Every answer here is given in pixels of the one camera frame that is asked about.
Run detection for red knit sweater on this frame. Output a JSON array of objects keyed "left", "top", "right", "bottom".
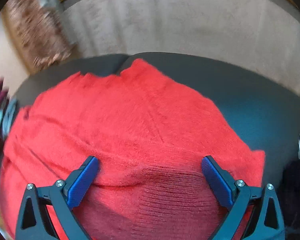
[{"left": 0, "top": 59, "right": 265, "bottom": 239}]

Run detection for black garment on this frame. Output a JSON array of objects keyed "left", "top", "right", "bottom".
[{"left": 277, "top": 159, "right": 300, "bottom": 239}]

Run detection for brown patterned curtain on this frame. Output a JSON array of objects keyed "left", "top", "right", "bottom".
[{"left": 2, "top": 0, "right": 76, "bottom": 74}]

